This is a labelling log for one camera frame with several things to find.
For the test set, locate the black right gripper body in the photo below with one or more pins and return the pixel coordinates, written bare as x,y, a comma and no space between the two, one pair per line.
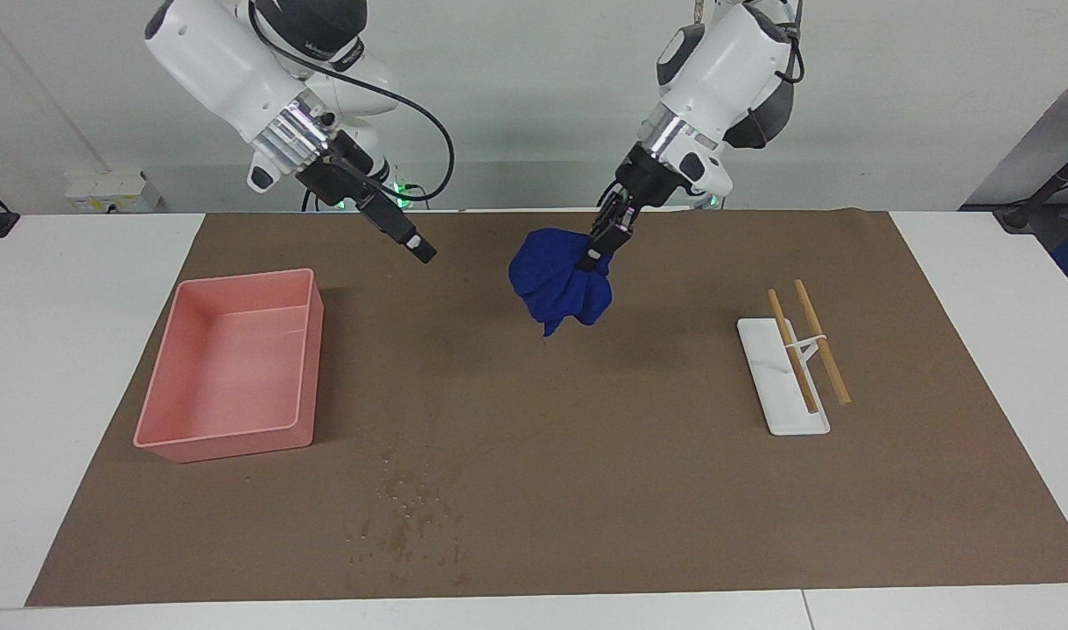
341,175

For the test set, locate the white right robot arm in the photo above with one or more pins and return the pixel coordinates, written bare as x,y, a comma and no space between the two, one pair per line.
228,70

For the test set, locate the wooden rack rod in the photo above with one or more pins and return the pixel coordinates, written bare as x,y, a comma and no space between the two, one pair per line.
795,354
823,343

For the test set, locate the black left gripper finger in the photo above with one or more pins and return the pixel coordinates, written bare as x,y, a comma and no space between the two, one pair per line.
623,232
602,232

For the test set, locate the blue towel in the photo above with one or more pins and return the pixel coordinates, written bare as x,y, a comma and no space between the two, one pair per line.
551,280

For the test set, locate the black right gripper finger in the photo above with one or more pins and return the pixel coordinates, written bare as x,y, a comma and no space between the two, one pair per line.
398,229

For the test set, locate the white towel rack stand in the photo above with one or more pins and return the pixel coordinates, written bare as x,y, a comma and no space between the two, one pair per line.
788,411

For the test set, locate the pink plastic bin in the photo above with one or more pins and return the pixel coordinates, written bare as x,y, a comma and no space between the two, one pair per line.
236,367

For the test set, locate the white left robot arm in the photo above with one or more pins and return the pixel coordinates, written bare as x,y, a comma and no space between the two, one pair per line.
727,61

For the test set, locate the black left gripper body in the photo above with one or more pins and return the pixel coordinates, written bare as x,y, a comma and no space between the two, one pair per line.
643,179

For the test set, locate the brown table mat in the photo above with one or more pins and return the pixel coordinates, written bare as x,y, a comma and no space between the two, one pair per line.
543,411

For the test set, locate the black stand leg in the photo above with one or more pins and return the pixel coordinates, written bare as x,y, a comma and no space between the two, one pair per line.
1020,214

